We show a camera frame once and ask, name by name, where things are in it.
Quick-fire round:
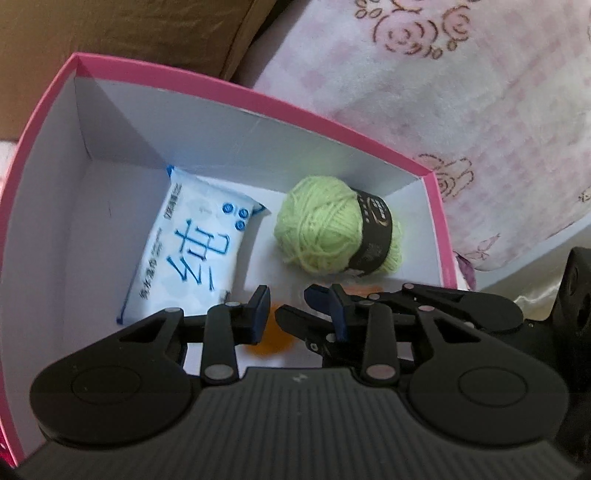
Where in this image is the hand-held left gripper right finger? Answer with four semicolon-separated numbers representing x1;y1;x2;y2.
330;295;490;385

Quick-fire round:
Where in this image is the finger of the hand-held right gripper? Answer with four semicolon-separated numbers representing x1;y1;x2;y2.
305;282;472;330
276;305;365;367

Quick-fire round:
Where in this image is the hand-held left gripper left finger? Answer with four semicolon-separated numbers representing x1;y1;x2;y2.
106;285;271;387

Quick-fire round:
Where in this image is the orange plush toy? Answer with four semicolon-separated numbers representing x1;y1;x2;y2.
247;284;384;356

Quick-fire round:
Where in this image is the green yarn ball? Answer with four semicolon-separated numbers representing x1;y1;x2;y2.
272;176;403;278

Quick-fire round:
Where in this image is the blue wet wipes pack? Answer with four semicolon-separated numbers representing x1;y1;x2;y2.
115;165;271;324

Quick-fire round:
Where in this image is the pink cardboard box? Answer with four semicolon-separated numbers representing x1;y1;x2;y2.
0;52;458;467

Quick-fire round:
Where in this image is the pink checked fleece blanket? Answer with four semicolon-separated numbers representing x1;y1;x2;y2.
252;0;591;274

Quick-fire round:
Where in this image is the brown embroidered pillow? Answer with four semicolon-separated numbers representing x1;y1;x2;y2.
0;0;278;139

